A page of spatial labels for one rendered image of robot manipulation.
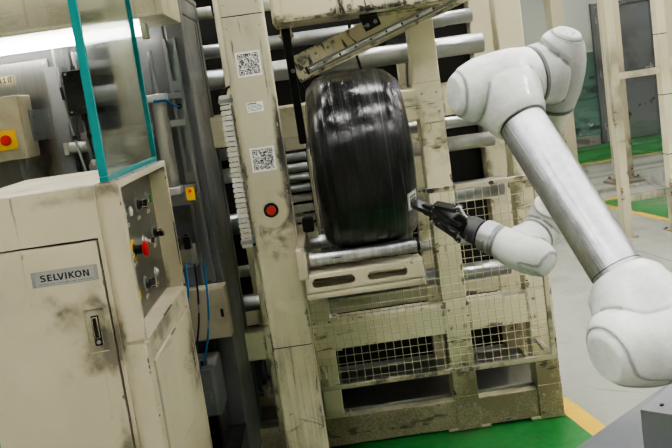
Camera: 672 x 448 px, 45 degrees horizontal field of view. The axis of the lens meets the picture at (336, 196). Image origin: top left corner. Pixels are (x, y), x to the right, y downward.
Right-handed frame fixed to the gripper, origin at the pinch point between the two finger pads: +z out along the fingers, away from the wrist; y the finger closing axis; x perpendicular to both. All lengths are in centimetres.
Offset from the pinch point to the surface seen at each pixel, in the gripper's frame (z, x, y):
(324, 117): 28.6, -7.3, -24.9
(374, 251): 11.0, -10.9, 14.9
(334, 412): 39, -14, 113
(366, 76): 29.9, 13.0, -27.9
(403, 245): 5.3, -4.1, 14.5
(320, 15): 64, 30, -33
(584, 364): -11, 95, 150
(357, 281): 11.0, -19.6, 20.6
